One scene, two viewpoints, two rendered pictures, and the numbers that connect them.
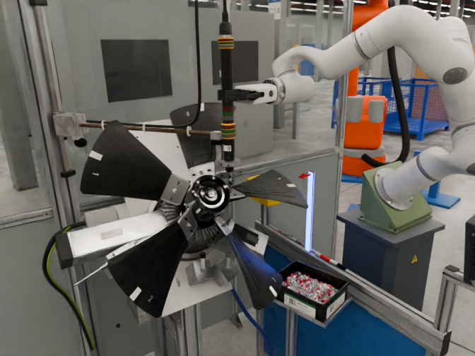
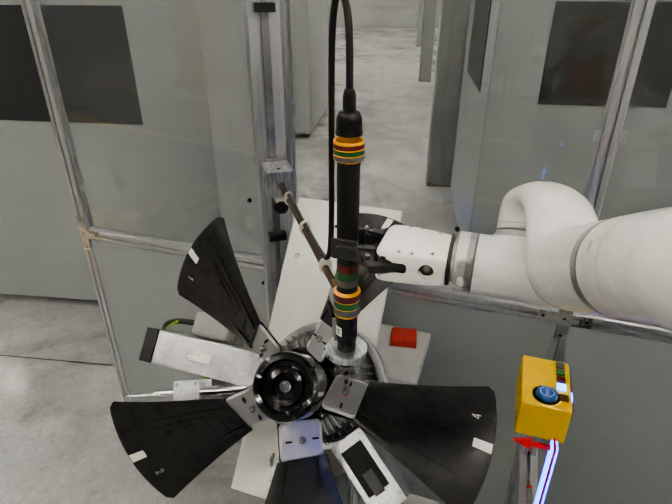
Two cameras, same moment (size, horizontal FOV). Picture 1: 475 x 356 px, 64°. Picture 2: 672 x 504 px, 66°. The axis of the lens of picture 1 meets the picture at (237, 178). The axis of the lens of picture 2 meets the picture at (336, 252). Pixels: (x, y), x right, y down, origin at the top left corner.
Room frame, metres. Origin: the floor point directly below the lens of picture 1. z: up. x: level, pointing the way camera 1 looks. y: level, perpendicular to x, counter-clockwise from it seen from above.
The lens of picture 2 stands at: (0.68, -0.50, 1.84)
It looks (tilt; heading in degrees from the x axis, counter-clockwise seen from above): 28 degrees down; 51
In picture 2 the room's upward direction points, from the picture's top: straight up
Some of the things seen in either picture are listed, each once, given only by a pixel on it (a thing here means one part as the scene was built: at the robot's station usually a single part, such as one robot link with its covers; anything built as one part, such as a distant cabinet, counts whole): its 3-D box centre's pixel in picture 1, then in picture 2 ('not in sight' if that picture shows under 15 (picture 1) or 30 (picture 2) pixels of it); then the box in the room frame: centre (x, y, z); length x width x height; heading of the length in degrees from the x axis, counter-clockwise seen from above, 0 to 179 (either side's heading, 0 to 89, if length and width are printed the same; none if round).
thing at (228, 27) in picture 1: (227, 96); (347, 245); (1.12, 0.02, 1.49); 0.04 x 0.04 x 0.46
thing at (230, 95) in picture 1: (237, 96); (350, 254); (1.10, -0.01, 1.49); 0.07 x 0.03 x 0.03; 123
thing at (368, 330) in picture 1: (323, 349); not in sight; (1.23, -0.33, 0.45); 0.82 x 0.02 x 0.66; 32
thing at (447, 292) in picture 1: (446, 299); not in sight; (0.87, -0.56, 0.96); 0.03 x 0.03 x 0.20; 32
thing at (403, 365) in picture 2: not in sight; (364, 348); (1.52, 0.42, 0.85); 0.36 x 0.24 x 0.03; 122
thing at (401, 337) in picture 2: not in sight; (403, 336); (1.63, 0.36, 0.87); 0.08 x 0.08 x 0.02; 42
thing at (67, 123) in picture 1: (69, 123); (277, 178); (1.36, 0.60, 1.37); 0.10 x 0.07 x 0.09; 67
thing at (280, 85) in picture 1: (273, 91); (463, 261); (1.21, -0.12, 1.49); 0.09 x 0.03 x 0.08; 33
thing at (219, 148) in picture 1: (225, 147); (344, 325); (1.12, 0.03, 1.33); 0.09 x 0.07 x 0.10; 67
